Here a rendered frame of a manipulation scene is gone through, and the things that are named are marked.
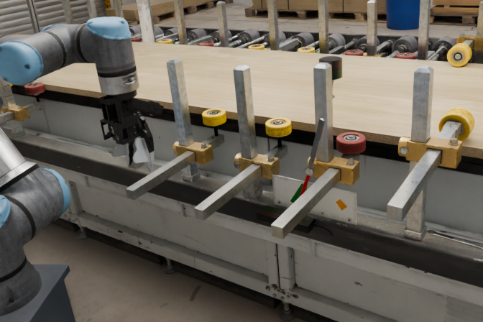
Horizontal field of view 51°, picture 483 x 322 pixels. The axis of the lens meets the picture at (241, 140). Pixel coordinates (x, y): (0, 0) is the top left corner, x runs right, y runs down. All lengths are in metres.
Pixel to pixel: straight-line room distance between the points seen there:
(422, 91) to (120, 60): 0.68
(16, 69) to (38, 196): 0.49
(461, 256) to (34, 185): 1.14
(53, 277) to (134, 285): 0.92
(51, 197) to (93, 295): 1.01
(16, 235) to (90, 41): 0.57
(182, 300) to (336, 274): 0.74
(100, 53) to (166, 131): 0.89
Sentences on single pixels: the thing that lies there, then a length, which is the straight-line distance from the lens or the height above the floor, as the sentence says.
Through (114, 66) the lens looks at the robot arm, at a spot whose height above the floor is 1.21.
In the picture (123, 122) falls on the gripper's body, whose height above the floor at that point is 1.08.
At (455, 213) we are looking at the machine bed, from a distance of 1.58.
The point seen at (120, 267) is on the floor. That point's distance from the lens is 2.60.
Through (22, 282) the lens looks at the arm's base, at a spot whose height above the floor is 0.66.
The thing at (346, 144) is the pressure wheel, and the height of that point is 0.90.
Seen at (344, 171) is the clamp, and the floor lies 0.86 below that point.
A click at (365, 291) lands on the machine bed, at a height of 0.25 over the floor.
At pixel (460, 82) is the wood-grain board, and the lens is 1.94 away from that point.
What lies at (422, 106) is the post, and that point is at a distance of 1.22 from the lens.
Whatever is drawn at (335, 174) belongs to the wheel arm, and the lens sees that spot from 1.34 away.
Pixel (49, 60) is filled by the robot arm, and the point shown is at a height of 1.25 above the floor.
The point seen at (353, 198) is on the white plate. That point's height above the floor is 0.78.
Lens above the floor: 1.48
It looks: 23 degrees down
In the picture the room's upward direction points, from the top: 6 degrees counter-clockwise
